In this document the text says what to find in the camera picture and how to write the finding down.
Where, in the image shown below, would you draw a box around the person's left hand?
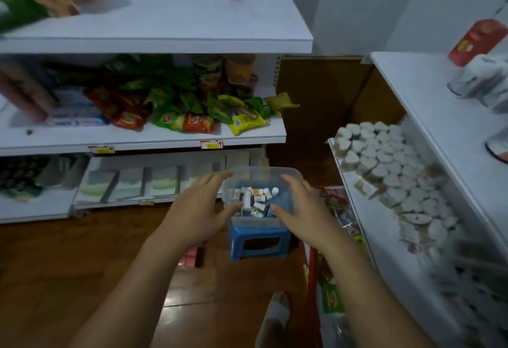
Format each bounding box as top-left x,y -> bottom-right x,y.
157,170 -> 243,249

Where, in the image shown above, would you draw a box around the person's right hand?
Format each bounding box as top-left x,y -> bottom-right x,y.
269,173 -> 346,251

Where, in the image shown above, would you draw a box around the clear plastic bin of bottles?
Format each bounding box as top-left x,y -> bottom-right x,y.
221,166 -> 304,230

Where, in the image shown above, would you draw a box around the white metal shelf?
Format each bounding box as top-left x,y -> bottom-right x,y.
326,0 -> 508,348
0,0 -> 314,225

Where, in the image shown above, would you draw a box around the person's right forearm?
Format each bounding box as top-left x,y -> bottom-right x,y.
321,232 -> 437,348

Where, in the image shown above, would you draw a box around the person's left forearm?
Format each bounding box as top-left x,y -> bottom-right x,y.
69,236 -> 191,348

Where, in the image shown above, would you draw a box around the person's right leg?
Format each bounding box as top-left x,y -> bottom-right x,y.
255,290 -> 291,348

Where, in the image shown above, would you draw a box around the red carton box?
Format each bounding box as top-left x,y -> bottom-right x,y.
448,18 -> 508,68

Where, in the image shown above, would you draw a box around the pile of mixed packets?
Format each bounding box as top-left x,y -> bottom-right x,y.
303,186 -> 372,348

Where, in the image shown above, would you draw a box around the small red boxes pack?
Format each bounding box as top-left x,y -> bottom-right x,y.
178,245 -> 204,268

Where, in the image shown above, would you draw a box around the blue plastic stool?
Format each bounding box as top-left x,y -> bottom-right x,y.
227,221 -> 293,262

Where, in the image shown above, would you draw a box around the row of pale flat packs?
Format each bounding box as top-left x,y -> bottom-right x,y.
74,149 -> 269,205

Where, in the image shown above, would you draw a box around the stack of white heart-lid jars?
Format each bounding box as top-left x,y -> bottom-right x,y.
331,121 -> 437,198

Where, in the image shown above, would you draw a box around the white right slipper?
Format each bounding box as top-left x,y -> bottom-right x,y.
258,298 -> 291,336

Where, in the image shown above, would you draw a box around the pile of snack bags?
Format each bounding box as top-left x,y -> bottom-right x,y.
83,54 -> 301,137

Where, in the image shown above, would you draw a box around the dark instant noodle cup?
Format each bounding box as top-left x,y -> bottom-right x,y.
228,76 -> 259,99

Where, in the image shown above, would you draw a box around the green instant noodle cup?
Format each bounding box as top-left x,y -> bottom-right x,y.
192,54 -> 224,87

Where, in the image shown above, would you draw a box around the orange instant noodle cup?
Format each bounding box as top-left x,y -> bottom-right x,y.
224,54 -> 258,83

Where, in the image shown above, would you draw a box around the blue tissue packs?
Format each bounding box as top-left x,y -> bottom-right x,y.
46,86 -> 110,127

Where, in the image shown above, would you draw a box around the dark green pack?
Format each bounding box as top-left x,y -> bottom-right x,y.
0,155 -> 50,202

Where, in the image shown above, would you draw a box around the pink packs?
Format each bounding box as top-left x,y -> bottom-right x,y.
0,56 -> 56,122

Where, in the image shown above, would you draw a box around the green wipes pack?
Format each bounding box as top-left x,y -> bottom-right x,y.
0,0 -> 50,34

